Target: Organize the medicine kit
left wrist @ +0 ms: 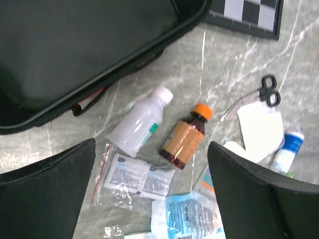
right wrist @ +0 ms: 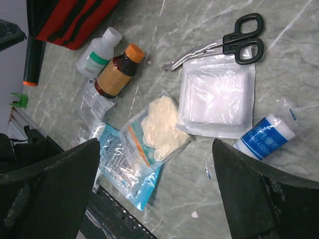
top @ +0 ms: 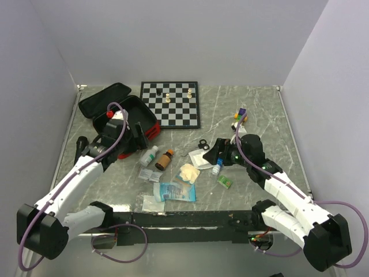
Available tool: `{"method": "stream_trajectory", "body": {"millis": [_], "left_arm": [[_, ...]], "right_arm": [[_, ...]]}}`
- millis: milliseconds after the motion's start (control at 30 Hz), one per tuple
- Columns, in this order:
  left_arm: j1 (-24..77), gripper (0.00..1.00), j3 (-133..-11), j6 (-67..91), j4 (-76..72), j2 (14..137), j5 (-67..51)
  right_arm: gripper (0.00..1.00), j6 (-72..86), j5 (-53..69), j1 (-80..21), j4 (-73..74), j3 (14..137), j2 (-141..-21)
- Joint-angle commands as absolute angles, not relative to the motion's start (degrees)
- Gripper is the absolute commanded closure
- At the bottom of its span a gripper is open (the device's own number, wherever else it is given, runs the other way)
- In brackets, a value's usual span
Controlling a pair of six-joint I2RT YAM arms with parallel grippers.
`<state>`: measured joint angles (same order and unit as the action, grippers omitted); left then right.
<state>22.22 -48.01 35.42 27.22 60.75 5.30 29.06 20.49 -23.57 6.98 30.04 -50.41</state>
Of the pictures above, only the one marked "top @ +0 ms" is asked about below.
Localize beige bandage pack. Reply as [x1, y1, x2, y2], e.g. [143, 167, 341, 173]
[173, 163, 200, 185]

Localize white medicine bottle green label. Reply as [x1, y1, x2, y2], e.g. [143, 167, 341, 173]
[140, 145, 159, 167]

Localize colourful toy block car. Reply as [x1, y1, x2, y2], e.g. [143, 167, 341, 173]
[234, 108, 248, 124]

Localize cream chess pawn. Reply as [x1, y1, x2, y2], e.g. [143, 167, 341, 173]
[165, 93, 171, 103]

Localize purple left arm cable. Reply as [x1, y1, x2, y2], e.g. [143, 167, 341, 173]
[17, 102, 129, 272]

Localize brown bottle orange cap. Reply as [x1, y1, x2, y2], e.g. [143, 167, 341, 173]
[155, 149, 174, 171]

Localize white gauze pouch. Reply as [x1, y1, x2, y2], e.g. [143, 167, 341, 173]
[189, 149, 213, 170]

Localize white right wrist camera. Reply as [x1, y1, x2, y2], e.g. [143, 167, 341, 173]
[231, 122, 247, 136]

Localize small dropper bottle blue label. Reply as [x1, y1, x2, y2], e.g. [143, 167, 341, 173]
[211, 158, 223, 176]

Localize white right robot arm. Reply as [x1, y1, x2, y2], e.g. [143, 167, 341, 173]
[203, 134, 352, 272]

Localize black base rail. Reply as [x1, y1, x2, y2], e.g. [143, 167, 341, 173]
[79, 209, 274, 246]

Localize clear flat plastic pouch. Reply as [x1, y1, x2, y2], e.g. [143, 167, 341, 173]
[134, 195, 165, 213]

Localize small green box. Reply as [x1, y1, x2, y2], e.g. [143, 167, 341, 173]
[217, 175, 233, 189]

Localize black handled scissors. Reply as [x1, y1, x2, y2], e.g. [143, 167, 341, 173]
[182, 139, 209, 157]

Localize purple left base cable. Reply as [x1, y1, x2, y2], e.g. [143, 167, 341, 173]
[91, 223, 149, 264]

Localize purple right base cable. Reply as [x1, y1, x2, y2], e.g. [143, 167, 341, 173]
[250, 241, 303, 257]

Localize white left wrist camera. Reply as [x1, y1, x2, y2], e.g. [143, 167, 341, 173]
[106, 110, 129, 121]

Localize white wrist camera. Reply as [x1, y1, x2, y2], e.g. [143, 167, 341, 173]
[231, 122, 247, 136]
[106, 110, 129, 121]

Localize red black medicine case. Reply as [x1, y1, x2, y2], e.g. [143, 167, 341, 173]
[78, 83, 160, 141]

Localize blue wipes packet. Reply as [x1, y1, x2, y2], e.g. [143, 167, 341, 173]
[153, 182, 196, 202]

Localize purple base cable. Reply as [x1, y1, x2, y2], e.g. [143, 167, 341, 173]
[91, 223, 149, 264]
[250, 241, 303, 257]

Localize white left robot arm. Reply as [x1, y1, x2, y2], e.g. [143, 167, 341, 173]
[17, 118, 131, 260]

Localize black white chessboard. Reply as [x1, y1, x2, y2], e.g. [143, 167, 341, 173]
[140, 81, 201, 129]

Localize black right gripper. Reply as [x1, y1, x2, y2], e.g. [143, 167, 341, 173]
[202, 137, 251, 168]

